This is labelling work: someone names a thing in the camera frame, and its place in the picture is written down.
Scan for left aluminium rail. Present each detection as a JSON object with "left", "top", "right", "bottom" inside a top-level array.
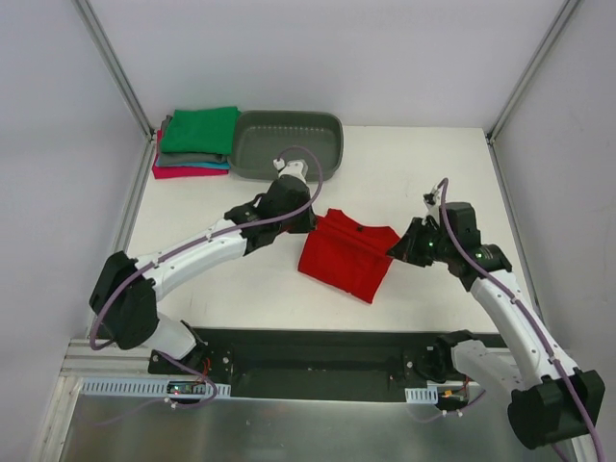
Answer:
[{"left": 85, "top": 137, "right": 159, "bottom": 338}]

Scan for teal folded t shirt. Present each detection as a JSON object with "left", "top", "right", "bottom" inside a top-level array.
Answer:
[{"left": 192, "top": 162, "right": 230, "bottom": 170}]

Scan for right aluminium rail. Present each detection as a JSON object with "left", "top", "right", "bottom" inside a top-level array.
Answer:
[{"left": 486, "top": 138, "right": 545, "bottom": 321}]

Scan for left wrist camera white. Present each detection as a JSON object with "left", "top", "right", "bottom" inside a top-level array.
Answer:
[{"left": 272, "top": 158, "right": 308, "bottom": 183}]

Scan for left white cable duct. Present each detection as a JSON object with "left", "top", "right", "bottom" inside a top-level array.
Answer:
[{"left": 81, "top": 377, "right": 231, "bottom": 399}]

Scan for left aluminium frame post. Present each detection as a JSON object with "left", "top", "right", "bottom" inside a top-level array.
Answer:
[{"left": 71, "top": 0, "right": 154, "bottom": 138}]

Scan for right aluminium frame post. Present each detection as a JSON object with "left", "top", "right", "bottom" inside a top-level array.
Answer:
[{"left": 485, "top": 0, "right": 583, "bottom": 145}]

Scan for white cable duct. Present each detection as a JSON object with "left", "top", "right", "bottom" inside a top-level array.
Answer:
[
  {"left": 81, "top": 377, "right": 231, "bottom": 399},
  {"left": 404, "top": 386, "right": 439, "bottom": 405}
]

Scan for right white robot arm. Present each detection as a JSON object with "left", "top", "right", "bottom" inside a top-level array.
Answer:
[{"left": 388, "top": 194, "right": 605, "bottom": 461}]

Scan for grey plastic bin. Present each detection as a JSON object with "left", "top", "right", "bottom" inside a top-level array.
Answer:
[{"left": 228, "top": 110, "right": 344, "bottom": 182}]

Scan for aluminium rail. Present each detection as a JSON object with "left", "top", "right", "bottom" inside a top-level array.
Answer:
[
  {"left": 85, "top": 137, "right": 159, "bottom": 338},
  {"left": 486, "top": 138, "right": 545, "bottom": 321}
]

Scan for red t shirt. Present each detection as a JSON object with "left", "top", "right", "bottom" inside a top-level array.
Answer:
[{"left": 297, "top": 208, "right": 400, "bottom": 304}]

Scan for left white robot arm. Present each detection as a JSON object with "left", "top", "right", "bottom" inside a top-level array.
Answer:
[{"left": 90, "top": 174, "right": 320, "bottom": 374}]

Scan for grey folded t shirt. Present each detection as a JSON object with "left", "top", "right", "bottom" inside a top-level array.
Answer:
[{"left": 159, "top": 115, "right": 228, "bottom": 167}]

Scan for aluminium frame post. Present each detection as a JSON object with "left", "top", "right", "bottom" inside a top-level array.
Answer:
[
  {"left": 71, "top": 0, "right": 154, "bottom": 138},
  {"left": 485, "top": 0, "right": 583, "bottom": 145}
]

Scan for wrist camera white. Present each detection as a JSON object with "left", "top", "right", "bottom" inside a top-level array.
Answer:
[
  {"left": 423, "top": 185, "right": 443, "bottom": 221},
  {"left": 272, "top": 158, "right": 308, "bottom": 183}
]

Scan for right white cable duct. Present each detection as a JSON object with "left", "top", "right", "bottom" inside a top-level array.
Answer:
[{"left": 404, "top": 386, "right": 439, "bottom": 405}]

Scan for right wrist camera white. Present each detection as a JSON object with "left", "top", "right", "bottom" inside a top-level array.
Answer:
[{"left": 423, "top": 185, "right": 443, "bottom": 221}]

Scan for green folded t shirt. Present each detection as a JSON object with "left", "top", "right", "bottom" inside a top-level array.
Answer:
[{"left": 161, "top": 106, "right": 241, "bottom": 155}]

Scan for pink folded t shirt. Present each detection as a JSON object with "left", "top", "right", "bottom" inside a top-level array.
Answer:
[{"left": 151, "top": 129, "right": 230, "bottom": 180}]

